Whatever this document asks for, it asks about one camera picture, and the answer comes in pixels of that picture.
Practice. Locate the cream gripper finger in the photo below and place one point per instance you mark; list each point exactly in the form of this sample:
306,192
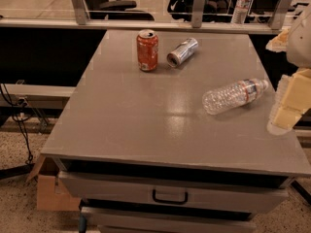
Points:
292,101
279,43

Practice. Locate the red coke can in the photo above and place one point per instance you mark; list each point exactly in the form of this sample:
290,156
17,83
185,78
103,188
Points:
147,49

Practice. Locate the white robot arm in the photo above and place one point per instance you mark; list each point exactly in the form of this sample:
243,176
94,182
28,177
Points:
299,40

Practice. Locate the silver can lying down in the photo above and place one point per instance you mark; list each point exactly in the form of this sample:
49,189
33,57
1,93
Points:
181,53

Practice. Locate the upright water bottle background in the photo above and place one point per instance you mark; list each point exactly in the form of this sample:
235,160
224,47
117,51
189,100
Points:
240,11

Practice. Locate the clear plastic bottle lying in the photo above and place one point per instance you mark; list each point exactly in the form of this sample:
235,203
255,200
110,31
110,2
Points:
234,95

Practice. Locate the black office chair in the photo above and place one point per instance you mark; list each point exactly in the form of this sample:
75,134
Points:
116,9

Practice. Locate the grey upper drawer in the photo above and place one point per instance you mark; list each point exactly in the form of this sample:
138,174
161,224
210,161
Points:
210,196

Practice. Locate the grey drawer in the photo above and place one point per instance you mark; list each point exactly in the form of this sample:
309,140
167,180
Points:
210,196
119,221

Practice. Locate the grey lower drawer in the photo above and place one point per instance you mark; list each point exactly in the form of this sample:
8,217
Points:
119,221

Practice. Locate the cardboard box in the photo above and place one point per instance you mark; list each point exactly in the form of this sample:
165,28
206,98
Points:
52,195

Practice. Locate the metal railing frame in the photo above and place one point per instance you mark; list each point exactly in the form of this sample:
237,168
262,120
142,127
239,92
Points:
263,17

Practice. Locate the black drawer handle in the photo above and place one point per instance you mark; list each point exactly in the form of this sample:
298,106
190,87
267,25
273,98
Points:
170,198

